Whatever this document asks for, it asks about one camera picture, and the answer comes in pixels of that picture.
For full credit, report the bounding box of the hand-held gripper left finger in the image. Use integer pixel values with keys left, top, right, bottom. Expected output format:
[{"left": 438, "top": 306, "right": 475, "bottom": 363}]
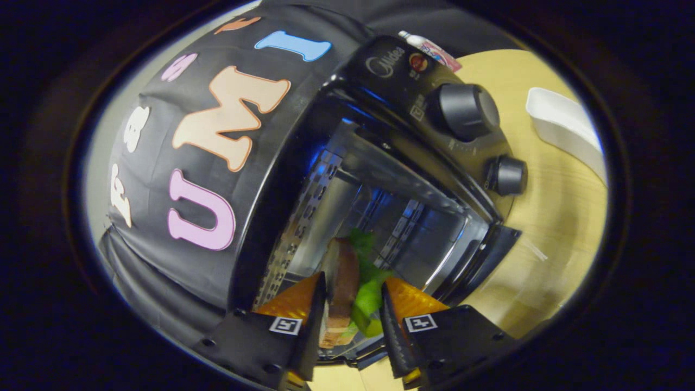
[{"left": 193, "top": 272, "right": 327, "bottom": 391}]

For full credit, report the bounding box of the sandwich with lettuce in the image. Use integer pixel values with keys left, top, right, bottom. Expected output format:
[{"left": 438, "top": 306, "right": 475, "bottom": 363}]
[{"left": 319, "top": 228, "right": 394, "bottom": 348}]

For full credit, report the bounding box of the white plastic dish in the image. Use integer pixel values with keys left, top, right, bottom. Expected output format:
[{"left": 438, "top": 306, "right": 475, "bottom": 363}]
[{"left": 526, "top": 87, "right": 608, "bottom": 185}]

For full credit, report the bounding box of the pink label drink bottle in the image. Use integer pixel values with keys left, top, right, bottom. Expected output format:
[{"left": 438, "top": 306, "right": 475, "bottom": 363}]
[{"left": 399, "top": 31, "right": 462, "bottom": 72}]

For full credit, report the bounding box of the black toaster oven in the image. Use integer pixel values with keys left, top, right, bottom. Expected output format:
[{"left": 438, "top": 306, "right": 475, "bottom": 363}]
[{"left": 231, "top": 35, "right": 528, "bottom": 373}]

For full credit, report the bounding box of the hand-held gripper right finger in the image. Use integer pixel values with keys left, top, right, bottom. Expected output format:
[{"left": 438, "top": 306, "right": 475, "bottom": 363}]
[{"left": 380, "top": 277, "right": 516, "bottom": 390}]

